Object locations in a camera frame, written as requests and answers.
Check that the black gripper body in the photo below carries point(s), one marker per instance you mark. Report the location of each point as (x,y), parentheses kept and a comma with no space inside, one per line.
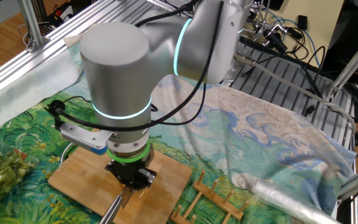
(132,172)

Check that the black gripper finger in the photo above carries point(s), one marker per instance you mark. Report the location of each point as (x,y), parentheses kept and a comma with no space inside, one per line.
(113,172)
(149,179)

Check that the steel kitchen knife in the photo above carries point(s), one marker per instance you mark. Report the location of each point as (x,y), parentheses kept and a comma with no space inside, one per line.
(112,211)

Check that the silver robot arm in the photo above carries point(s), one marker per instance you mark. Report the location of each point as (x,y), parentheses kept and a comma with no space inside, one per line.
(120,77)

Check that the thin potato slice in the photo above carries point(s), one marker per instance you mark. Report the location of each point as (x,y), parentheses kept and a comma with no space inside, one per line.
(141,195)

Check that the bamboo cutting board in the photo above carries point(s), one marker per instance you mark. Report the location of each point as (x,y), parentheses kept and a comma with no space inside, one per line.
(82,183)

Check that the wooden peg rack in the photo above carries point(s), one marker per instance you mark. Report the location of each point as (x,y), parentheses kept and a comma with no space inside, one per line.
(216,199)

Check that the painted landscape tablecloth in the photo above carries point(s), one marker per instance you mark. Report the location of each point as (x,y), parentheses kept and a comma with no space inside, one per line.
(244,140)

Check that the bag of chopped greens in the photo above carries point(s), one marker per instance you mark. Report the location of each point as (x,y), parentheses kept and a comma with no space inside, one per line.
(2,174)

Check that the plastic wrapped roll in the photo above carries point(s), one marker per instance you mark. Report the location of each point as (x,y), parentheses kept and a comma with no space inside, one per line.
(278,199)

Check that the white power strip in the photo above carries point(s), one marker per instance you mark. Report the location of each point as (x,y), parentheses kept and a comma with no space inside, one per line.
(64,11)

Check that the black power adapter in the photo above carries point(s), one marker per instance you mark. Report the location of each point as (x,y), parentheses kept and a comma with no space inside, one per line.
(302,22)

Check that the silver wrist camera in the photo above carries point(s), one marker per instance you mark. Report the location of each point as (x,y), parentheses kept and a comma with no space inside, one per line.
(82,138)

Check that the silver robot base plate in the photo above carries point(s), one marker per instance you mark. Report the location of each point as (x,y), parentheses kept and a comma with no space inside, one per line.
(233,76)

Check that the black camera on bracket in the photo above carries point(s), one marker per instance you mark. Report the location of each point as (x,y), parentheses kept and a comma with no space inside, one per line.
(275,42)

